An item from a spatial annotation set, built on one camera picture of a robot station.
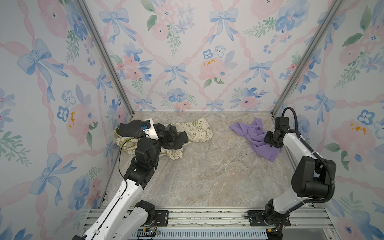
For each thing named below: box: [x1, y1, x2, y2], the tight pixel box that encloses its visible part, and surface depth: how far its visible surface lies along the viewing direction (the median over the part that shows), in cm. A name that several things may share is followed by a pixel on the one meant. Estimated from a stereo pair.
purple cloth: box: [229, 117, 280, 162], surface depth 103 cm
